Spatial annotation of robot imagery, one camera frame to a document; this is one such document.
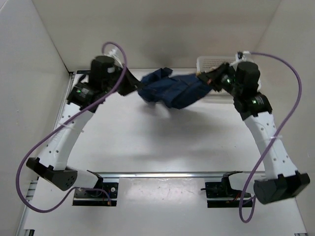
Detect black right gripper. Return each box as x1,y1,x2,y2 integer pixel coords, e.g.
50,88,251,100
198,62,242,97

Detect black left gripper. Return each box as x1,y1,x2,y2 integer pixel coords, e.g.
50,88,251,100
102,63,144,96

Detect dark blue denim trousers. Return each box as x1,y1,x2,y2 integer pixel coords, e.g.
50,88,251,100
138,67,213,109

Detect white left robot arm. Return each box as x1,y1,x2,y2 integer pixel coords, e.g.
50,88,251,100
26,66,141,197

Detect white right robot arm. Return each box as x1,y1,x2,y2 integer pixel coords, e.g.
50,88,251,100
197,61,311,205

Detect white plastic perforated basket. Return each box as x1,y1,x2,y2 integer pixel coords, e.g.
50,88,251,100
196,55,261,104

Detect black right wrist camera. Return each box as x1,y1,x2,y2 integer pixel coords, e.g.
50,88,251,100
235,61,260,90

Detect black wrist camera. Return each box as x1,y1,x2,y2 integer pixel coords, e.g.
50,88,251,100
88,56,115,87
235,61,260,90

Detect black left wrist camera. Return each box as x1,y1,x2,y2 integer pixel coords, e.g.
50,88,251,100
88,56,115,87

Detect aluminium frame rail left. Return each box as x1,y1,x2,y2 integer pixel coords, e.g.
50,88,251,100
52,71,76,131

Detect aluminium frame rail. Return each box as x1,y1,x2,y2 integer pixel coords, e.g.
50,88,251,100
95,172,266,180
52,71,76,131

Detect aluminium frame rail front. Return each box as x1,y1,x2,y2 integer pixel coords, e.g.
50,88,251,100
95,172,266,180

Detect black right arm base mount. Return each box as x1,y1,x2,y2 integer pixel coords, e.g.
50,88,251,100
200,171,249,208

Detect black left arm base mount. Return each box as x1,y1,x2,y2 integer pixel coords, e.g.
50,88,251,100
72,172,119,207

